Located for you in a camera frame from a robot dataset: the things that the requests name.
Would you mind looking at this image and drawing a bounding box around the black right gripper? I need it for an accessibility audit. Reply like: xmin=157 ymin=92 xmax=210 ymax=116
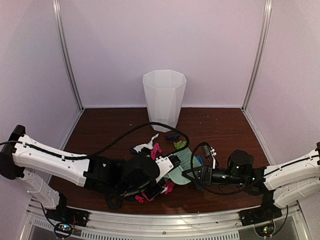
xmin=182 ymin=165 xmax=245 ymax=188

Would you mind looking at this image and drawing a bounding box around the blue plastic dustpan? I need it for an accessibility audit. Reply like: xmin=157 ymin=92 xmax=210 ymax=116
xmin=196 ymin=156 xmax=204 ymax=166

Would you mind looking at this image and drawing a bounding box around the mint green hand brush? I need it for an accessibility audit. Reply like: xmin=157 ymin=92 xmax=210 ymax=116
xmin=164 ymin=148 xmax=192 ymax=186

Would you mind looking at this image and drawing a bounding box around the large pink paper scrap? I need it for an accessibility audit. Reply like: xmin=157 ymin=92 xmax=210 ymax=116
xmin=162 ymin=180 xmax=175 ymax=195

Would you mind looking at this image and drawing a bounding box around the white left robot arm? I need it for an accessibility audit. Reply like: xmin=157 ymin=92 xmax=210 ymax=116
xmin=0 ymin=125 xmax=173 ymax=222

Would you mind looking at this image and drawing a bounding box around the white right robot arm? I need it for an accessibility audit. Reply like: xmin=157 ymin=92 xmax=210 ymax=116
xmin=182 ymin=146 xmax=320 ymax=221

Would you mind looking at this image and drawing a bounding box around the small pink scrap near front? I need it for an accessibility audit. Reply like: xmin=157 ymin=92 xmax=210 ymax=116
xmin=134 ymin=194 xmax=145 ymax=203

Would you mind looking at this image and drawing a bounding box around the pink paper strip scrap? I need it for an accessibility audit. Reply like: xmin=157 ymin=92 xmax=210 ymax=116
xmin=150 ymin=143 xmax=163 ymax=160

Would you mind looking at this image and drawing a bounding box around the long white paper scrap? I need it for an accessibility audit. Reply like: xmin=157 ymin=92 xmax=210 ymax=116
xmin=133 ymin=133 xmax=159 ymax=153

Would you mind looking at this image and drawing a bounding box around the green paper scrap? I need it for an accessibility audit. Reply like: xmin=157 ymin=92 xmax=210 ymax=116
xmin=173 ymin=140 xmax=187 ymax=150

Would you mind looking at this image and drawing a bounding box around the black curled paper scrap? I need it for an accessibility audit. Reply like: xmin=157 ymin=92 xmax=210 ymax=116
xmin=105 ymin=195 xmax=123 ymax=210

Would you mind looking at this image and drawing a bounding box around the dark blue paper scrap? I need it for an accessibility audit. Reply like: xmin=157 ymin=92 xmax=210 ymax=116
xmin=165 ymin=133 xmax=180 ymax=141

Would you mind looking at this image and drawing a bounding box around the translucent white waste bin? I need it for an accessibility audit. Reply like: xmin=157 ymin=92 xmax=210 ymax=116
xmin=142 ymin=69 xmax=187 ymax=128

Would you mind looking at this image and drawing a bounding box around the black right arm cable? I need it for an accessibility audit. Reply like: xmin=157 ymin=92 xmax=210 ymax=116
xmin=189 ymin=142 xmax=253 ymax=197

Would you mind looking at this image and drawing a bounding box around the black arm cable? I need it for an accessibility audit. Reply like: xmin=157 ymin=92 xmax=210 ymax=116
xmin=189 ymin=142 xmax=253 ymax=197
xmin=0 ymin=121 xmax=190 ymax=161

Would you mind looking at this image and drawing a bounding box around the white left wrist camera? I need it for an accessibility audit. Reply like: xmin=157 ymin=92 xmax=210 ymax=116
xmin=155 ymin=156 xmax=174 ymax=183

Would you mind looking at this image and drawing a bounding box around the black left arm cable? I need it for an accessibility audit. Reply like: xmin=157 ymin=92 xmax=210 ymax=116
xmin=0 ymin=121 xmax=190 ymax=161

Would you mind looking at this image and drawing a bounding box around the aluminium right frame rail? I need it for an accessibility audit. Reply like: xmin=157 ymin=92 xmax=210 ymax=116
xmin=241 ymin=0 xmax=274 ymax=164

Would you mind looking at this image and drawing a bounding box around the aluminium frame rail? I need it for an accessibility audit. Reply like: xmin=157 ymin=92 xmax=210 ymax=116
xmin=241 ymin=0 xmax=274 ymax=164
xmin=52 ymin=0 xmax=85 ymax=150

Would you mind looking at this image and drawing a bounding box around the aluminium left frame rail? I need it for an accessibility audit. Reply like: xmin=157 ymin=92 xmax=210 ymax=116
xmin=52 ymin=0 xmax=85 ymax=150

